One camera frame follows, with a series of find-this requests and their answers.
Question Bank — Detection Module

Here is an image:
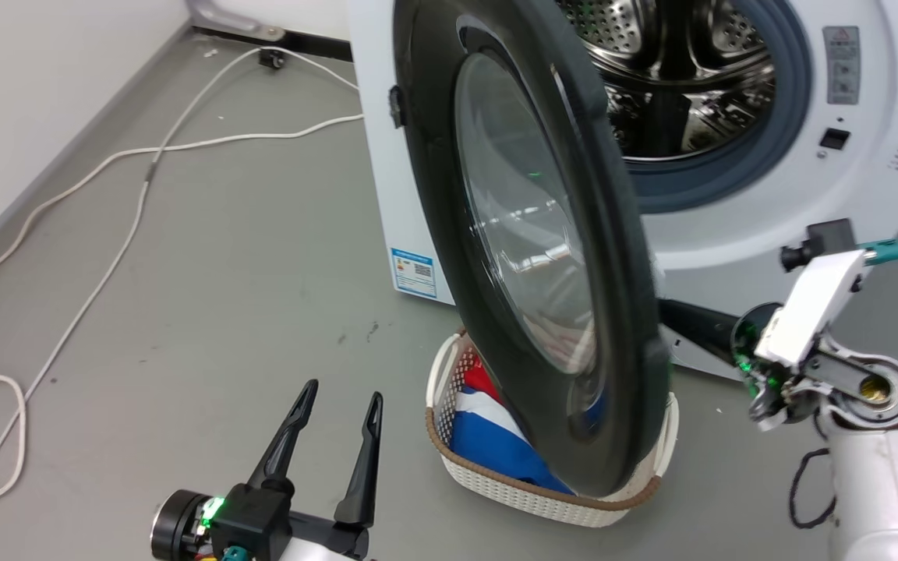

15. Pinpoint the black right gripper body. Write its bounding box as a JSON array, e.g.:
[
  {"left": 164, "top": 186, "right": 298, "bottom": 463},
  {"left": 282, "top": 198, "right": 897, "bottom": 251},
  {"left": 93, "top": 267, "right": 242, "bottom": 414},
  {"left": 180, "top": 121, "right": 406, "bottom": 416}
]
[{"left": 731, "top": 302, "right": 791, "bottom": 425}]

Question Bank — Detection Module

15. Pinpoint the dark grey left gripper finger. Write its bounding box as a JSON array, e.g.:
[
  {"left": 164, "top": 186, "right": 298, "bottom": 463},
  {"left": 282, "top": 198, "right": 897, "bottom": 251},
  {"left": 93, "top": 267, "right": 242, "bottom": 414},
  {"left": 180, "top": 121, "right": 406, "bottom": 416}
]
[
  {"left": 246, "top": 379, "right": 320, "bottom": 492},
  {"left": 333, "top": 391, "right": 384, "bottom": 527}
]

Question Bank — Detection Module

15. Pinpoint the black round glass door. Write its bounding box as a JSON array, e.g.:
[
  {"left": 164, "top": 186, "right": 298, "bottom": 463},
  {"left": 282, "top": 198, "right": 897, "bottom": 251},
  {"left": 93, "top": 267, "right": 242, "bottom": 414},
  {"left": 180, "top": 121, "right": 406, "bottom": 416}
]
[{"left": 391, "top": 0, "right": 673, "bottom": 500}]

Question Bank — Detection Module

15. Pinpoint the thick white floor cable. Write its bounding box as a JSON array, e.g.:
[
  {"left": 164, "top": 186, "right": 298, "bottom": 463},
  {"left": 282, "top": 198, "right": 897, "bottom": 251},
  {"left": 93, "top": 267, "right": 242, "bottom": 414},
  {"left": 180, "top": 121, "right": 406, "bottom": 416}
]
[{"left": 0, "top": 114, "right": 365, "bottom": 328}]

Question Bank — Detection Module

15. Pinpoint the white woven laundry basket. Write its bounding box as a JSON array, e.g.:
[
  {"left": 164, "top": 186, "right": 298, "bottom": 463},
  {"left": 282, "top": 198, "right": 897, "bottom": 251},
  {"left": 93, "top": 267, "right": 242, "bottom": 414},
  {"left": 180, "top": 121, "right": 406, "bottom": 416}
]
[{"left": 425, "top": 327, "right": 681, "bottom": 530}]

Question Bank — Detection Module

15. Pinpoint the red white blue clothing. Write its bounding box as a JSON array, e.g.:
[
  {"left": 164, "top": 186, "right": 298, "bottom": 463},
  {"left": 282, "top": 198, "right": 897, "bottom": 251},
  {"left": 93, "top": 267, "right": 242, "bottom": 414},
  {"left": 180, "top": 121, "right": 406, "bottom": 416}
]
[{"left": 449, "top": 349, "right": 576, "bottom": 496}]

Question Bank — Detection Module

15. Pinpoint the grey warning sticker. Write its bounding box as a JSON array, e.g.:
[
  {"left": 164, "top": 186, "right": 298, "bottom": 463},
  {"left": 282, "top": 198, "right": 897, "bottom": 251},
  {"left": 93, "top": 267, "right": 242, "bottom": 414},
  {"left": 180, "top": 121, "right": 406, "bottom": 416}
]
[{"left": 821, "top": 25, "right": 862, "bottom": 107}]

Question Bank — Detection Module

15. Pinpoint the grey metal stand leg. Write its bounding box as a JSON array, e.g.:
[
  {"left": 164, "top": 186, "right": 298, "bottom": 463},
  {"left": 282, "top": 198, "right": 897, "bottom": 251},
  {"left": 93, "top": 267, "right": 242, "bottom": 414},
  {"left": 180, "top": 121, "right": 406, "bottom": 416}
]
[{"left": 186, "top": 0, "right": 287, "bottom": 43}]

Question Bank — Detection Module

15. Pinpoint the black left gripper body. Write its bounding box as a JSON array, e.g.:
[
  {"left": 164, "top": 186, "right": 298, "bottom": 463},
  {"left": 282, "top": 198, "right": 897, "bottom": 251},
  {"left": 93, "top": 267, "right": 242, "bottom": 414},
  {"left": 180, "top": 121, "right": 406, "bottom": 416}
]
[{"left": 151, "top": 482, "right": 373, "bottom": 561}]

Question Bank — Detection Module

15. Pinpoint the blue energy label sticker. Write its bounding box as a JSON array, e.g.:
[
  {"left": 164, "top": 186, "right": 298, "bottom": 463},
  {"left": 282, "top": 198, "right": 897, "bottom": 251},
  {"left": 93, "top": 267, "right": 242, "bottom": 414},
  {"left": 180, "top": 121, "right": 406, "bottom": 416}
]
[{"left": 390, "top": 247, "right": 439, "bottom": 300}]

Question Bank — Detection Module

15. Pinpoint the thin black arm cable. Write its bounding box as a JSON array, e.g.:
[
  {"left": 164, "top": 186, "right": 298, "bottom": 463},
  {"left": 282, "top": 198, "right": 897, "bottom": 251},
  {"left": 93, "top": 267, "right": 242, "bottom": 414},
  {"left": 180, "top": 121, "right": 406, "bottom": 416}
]
[{"left": 788, "top": 413, "right": 838, "bottom": 531}]

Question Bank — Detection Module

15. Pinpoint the grey-blue rubber door gasket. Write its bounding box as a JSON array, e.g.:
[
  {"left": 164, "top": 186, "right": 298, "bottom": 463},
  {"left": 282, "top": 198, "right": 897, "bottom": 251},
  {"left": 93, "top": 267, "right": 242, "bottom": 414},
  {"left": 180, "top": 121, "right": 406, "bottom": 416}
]
[{"left": 619, "top": 0, "right": 815, "bottom": 216}]

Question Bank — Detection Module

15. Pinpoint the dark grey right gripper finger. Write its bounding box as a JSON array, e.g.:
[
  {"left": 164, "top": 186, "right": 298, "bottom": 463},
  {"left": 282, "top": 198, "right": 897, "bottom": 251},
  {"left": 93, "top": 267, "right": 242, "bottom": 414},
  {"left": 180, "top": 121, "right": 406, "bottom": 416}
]
[{"left": 656, "top": 298, "right": 740, "bottom": 365}]

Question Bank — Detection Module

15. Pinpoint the thin white floor cable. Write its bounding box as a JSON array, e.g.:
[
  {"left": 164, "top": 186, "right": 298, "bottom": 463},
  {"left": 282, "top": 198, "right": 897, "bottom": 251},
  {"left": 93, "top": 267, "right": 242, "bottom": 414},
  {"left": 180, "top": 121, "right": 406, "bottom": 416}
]
[{"left": 0, "top": 45, "right": 361, "bottom": 546}]

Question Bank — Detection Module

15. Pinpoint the stainless steel drum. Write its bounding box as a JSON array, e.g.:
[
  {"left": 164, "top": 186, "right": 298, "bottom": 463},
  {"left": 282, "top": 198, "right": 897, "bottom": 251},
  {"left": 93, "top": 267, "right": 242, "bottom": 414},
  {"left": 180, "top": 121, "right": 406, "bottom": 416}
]
[{"left": 554, "top": 0, "right": 779, "bottom": 161}]

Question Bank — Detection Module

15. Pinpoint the white washing machine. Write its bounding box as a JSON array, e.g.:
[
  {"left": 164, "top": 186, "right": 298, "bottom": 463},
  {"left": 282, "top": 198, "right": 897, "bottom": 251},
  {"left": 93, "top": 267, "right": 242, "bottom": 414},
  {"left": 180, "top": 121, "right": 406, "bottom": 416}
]
[{"left": 346, "top": 0, "right": 898, "bottom": 384}]

